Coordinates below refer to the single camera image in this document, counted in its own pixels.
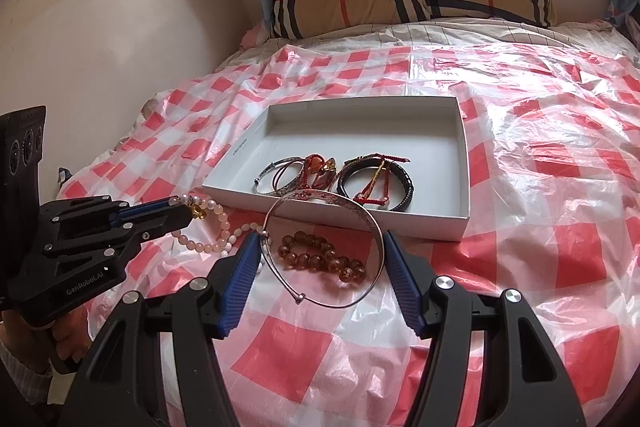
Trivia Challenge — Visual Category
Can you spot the red white checkered plastic sheet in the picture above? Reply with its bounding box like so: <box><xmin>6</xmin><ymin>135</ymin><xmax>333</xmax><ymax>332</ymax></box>
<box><xmin>62</xmin><ymin>43</ymin><xmax>639</xmax><ymax>425</ymax></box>

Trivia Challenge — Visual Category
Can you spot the white pearl bead bracelet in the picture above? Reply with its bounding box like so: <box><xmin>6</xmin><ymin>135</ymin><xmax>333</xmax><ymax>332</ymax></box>
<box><xmin>167</xmin><ymin>192</ymin><xmax>271</xmax><ymax>258</ymax></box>

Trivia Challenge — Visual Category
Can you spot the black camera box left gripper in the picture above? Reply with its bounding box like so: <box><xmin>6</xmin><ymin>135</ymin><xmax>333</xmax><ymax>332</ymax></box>
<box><xmin>1</xmin><ymin>105</ymin><xmax>46</xmax><ymax>231</ymax></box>

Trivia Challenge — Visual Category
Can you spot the white shallow cardboard box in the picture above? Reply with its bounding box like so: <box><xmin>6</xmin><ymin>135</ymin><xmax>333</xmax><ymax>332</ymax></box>
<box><xmin>202</xmin><ymin>96</ymin><xmax>471</xmax><ymax>242</ymax></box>

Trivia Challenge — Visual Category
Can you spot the amber bead bracelet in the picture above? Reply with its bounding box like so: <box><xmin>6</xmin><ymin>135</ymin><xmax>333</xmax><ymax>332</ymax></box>
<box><xmin>276</xmin><ymin>230</ymin><xmax>369</xmax><ymax>285</ymax></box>

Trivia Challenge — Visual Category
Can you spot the person left hand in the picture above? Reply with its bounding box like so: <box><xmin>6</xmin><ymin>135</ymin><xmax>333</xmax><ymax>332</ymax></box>
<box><xmin>1</xmin><ymin>307</ymin><xmax>92</xmax><ymax>374</ymax></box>

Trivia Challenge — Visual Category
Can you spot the thin silver bangle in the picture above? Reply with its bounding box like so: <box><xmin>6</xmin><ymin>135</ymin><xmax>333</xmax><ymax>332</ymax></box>
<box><xmin>253</xmin><ymin>156</ymin><xmax>305</xmax><ymax>197</ymax></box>

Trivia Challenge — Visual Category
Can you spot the wide engraved silver bangle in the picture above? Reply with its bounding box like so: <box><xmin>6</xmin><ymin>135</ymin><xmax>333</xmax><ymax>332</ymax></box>
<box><xmin>259</xmin><ymin>188</ymin><xmax>385</xmax><ymax>310</ymax></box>

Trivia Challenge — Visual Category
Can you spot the striped white bed sheet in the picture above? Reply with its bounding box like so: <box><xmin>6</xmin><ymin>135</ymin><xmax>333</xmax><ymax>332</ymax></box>
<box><xmin>216</xmin><ymin>18</ymin><xmax>639</xmax><ymax>76</ymax></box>

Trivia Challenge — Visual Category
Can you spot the gold woven cord bracelet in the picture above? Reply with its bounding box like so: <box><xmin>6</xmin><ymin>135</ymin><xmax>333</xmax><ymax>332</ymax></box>
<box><xmin>351</xmin><ymin>156</ymin><xmax>394</xmax><ymax>208</ymax></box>

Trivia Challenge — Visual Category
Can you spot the black braided leather bracelet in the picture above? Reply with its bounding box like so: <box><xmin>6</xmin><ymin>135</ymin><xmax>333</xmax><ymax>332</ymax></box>
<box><xmin>335</xmin><ymin>155</ymin><xmax>417</xmax><ymax>212</ymax></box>

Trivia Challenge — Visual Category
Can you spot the red agate bead bracelet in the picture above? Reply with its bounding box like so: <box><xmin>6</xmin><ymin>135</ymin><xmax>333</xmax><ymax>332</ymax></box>
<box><xmin>297</xmin><ymin>152</ymin><xmax>339</xmax><ymax>191</ymax></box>

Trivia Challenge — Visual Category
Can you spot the red string bracelet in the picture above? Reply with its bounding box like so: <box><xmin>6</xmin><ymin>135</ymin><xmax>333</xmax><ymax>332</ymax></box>
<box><xmin>342</xmin><ymin>150</ymin><xmax>411</xmax><ymax>166</ymax></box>

